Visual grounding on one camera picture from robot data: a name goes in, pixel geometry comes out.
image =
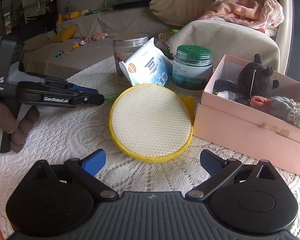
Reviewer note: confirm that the white lace tablecloth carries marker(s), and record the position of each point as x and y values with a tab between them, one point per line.
64	132

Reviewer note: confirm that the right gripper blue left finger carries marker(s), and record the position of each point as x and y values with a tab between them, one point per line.
94	162

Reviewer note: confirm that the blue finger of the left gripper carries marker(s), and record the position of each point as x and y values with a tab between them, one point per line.
83	89

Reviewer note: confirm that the green lid glass jar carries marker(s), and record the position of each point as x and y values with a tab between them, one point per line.
192	67

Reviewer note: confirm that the beige pillow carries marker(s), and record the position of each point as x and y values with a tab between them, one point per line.
178	13

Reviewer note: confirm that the yellow round sponge pad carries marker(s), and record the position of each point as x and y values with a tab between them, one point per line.
151	123

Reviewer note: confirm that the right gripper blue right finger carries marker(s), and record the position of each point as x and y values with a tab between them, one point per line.
211	163

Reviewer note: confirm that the hand in brown knit glove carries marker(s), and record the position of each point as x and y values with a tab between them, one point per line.
14	132

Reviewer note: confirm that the grey lace cloth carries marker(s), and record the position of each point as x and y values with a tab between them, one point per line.
280	107

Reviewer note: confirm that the black plush toy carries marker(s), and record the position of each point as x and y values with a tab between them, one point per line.
254	80

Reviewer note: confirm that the wet wipes packet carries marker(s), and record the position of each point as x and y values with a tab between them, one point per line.
148	65

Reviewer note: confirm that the clear plastic jar brown contents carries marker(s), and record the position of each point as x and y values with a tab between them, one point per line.
124	46

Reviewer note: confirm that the pink cardboard box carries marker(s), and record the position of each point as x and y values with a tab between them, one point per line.
243	129

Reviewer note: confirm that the yellow cushion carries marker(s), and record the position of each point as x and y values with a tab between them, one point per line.
65	34

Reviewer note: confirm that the beige sofa cover cloth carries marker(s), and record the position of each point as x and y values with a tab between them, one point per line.
227	38

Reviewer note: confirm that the pink patterned blanket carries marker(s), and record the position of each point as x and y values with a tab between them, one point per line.
261	15

